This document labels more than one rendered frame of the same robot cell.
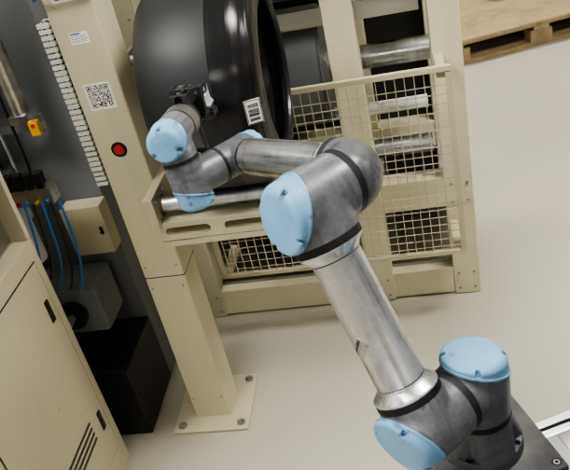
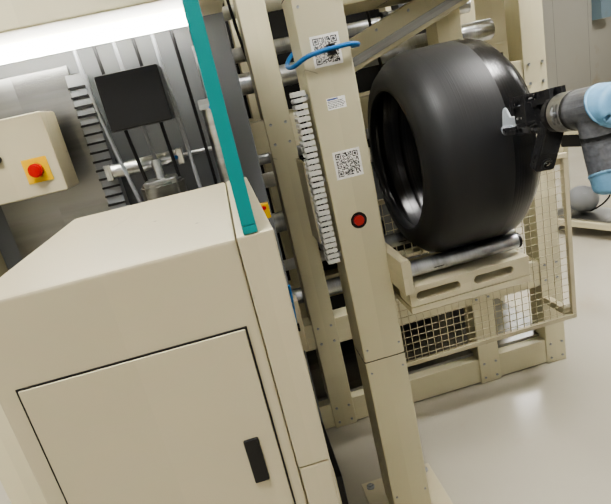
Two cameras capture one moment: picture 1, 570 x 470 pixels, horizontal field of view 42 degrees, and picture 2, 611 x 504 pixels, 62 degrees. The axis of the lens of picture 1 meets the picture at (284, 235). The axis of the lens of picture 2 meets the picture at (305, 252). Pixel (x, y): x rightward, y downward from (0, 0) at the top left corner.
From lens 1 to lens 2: 1.28 m
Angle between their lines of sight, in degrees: 22
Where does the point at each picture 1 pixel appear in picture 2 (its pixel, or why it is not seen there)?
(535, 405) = not seen: outside the picture
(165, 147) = not seen: outside the picture
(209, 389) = (414, 482)
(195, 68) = (491, 101)
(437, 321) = (552, 386)
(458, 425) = not seen: outside the picture
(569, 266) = not seen: outside the picture
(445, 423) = not seen: outside the picture
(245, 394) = (432, 485)
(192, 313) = (407, 395)
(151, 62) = (445, 99)
